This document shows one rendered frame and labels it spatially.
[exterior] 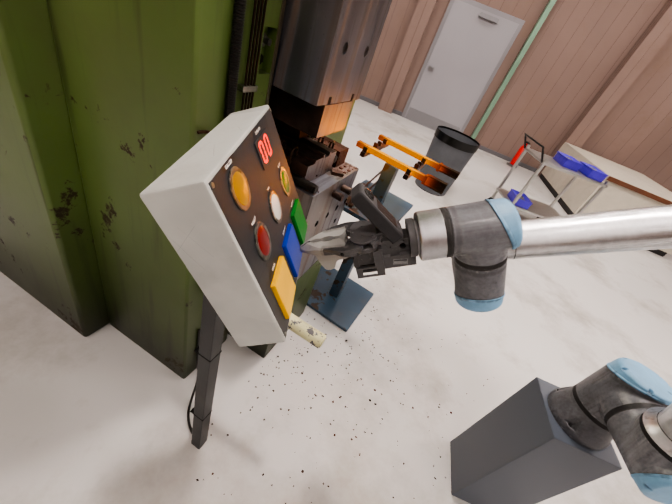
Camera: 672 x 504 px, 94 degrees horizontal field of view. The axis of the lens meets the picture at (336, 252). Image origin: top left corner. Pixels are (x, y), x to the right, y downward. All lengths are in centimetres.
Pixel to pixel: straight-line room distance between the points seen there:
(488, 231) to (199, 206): 43
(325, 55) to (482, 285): 63
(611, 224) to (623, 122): 749
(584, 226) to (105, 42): 107
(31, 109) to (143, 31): 41
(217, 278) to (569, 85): 762
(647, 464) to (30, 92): 173
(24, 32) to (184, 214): 77
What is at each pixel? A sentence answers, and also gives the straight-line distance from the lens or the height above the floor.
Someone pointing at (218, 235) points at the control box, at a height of 114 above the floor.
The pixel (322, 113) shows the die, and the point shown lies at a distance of 95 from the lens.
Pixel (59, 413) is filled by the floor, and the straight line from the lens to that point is 159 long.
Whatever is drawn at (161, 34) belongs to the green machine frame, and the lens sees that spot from 81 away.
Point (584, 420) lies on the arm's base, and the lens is 131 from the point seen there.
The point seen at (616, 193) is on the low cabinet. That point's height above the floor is 57.
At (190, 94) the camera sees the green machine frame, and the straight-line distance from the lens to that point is 78.
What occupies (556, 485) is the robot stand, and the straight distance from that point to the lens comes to 154.
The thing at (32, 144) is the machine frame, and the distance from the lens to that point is 117.
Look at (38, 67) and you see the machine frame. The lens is 113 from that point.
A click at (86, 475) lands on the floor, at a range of 148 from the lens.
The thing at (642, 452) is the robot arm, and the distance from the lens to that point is 116.
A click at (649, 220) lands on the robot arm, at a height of 126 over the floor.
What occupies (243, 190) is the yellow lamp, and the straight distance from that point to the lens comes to 44.
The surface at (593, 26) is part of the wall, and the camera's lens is 781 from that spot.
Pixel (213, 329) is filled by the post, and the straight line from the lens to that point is 79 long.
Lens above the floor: 138
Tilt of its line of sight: 36 degrees down
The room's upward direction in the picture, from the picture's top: 22 degrees clockwise
